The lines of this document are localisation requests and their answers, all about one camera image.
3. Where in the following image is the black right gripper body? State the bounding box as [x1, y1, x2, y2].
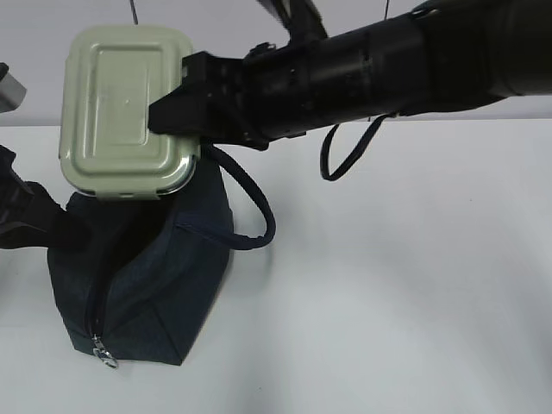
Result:
[183, 43, 307, 151]

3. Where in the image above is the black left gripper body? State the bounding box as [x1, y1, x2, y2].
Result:
[1, 146, 52, 249]

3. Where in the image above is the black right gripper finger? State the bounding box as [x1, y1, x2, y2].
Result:
[147, 85, 211, 138]

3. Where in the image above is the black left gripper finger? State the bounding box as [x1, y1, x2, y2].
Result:
[41, 200, 91, 250]

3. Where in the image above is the green lidded glass container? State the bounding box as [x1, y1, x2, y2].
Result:
[59, 25, 200, 200]

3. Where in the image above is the navy blue lunch bag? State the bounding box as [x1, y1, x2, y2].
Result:
[47, 145, 276, 368]

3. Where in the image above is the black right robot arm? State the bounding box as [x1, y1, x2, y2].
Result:
[147, 1, 551, 151]

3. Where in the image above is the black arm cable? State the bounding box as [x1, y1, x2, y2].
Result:
[319, 114, 389, 182]

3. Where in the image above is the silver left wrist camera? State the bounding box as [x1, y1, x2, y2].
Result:
[0, 62, 27, 113]

